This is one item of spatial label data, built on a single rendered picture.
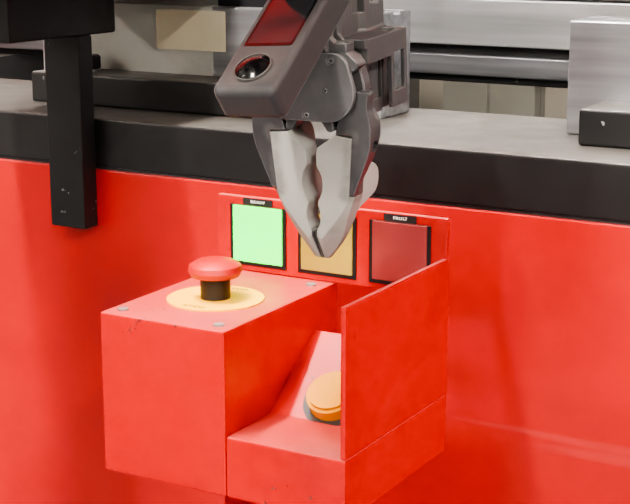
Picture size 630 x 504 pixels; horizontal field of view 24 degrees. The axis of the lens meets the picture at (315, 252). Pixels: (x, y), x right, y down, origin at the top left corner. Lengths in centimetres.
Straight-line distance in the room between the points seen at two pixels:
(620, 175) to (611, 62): 15
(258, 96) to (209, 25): 52
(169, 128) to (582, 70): 36
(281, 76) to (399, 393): 26
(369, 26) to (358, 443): 28
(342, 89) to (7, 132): 54
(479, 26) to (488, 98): 306
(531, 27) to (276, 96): 68
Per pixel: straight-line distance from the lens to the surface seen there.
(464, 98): 464
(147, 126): 131
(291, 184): 99
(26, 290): 143
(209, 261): 106
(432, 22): 158
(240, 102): 90
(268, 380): 105
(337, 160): 97
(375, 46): 97
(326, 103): 96
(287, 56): 90
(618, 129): 118
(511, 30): 154
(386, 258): 109
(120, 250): 135
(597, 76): 124
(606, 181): 112
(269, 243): 114
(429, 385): 107
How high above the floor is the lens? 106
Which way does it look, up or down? 13 degrees down
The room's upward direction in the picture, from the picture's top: straight up
